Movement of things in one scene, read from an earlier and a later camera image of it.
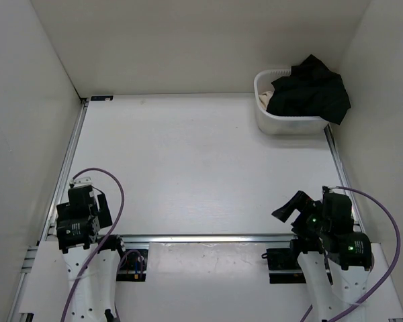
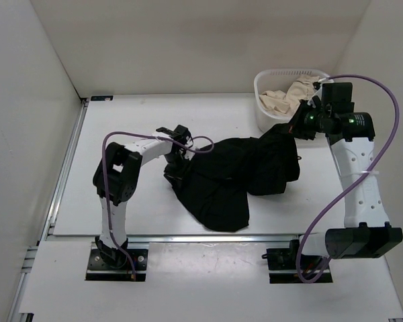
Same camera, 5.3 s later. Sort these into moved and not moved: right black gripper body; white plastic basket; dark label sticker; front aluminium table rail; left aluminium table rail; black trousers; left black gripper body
Moved: black trousers; right black gripper body; left black gripper body
Not moved: white plastic basket; front aluminium table rail; left aluminium table rail; dark label sticker
